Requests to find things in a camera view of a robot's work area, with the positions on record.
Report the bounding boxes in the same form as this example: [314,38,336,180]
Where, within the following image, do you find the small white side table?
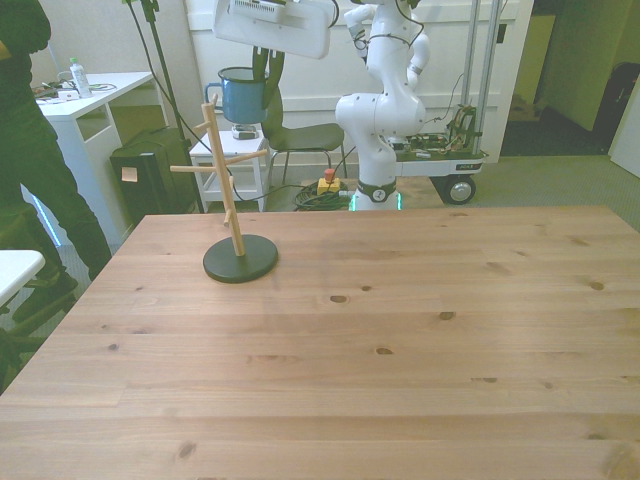
[189,133,272,214]

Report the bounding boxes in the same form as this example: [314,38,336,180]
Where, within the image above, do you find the white table corner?
[0,249,47,307]

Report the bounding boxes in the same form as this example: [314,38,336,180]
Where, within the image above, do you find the wooden mug tree black base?
[169,93,280,284]

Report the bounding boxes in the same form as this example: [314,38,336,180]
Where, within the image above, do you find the white desk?
[33,71,157,247]

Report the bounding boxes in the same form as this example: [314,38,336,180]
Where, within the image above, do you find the black tripod stand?
[121,0,206,214]

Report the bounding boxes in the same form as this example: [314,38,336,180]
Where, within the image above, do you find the black case with sticky note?
[109,128,202,227]

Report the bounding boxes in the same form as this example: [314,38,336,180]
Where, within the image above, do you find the coiled green cables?
[291,183,352,212]

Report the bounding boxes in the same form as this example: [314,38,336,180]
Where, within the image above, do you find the aluminium profile post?
[459,0,503,109]

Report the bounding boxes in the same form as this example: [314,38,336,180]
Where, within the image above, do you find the person in dark clothes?
[0,0,114,311]

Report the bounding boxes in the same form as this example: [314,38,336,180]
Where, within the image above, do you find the clear plastic bottle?
[68,56,94,100]

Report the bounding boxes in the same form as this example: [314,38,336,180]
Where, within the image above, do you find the dark chair with metal legs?
[261,49,347,187]

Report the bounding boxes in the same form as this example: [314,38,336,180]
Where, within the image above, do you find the wheeled cart with electronics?
[393,103,489,207]

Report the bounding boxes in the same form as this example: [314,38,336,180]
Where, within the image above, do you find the yellow emergency stop button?
[316,168,342,198]

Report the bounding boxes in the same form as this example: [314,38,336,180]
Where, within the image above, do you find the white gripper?
[211,0,333,109]

